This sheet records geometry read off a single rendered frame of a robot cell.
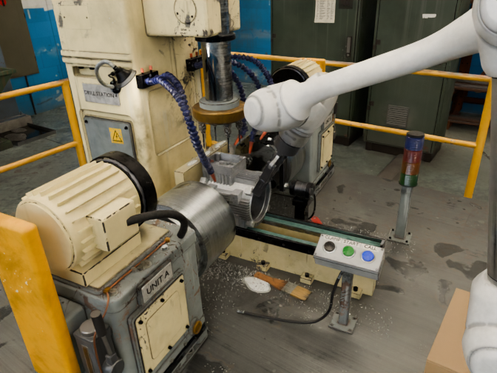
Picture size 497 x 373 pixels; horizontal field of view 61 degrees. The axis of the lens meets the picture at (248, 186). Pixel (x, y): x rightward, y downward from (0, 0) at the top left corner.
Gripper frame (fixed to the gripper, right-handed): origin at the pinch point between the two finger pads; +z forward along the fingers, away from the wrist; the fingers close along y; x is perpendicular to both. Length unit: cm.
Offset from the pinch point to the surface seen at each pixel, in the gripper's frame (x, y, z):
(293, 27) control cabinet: -107, -326, 51
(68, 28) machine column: -75, 12, -12
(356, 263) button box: 34.1, 20.2, -14.0
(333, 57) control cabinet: -54, -320, 52
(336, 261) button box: 30.2, 20.9, -11.0
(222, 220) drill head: -0.8, 21.3, 2.2
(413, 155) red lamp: 33, -33, -25
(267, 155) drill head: -8.2, -26.7, 6.0
